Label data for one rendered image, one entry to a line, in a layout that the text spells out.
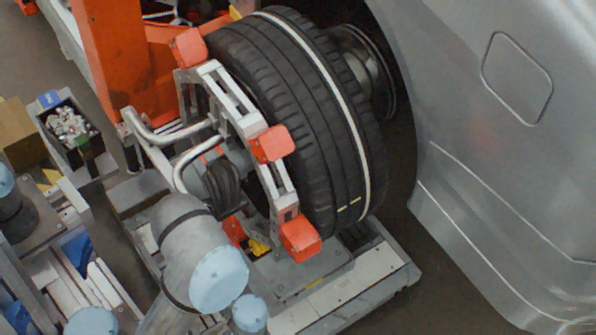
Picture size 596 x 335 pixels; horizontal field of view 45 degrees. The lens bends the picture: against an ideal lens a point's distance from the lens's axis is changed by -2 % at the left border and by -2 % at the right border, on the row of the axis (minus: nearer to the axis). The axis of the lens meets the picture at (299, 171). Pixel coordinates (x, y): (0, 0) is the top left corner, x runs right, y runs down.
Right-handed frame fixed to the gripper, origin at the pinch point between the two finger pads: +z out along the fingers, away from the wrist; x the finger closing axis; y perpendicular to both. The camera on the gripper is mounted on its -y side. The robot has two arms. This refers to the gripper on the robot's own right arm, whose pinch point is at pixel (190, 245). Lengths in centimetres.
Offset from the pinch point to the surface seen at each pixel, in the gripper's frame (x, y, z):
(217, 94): -20.9, 28.9, 18.0
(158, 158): -2.8, 14.9, 18.4
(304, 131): -32.5, 28.5, -2.6
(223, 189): -10.8, 19.4, -1.0
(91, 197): 9, -76, 78
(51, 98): 6, -35, 96
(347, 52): -69, 8, 26
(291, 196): -24.9, 14.2, -8.9
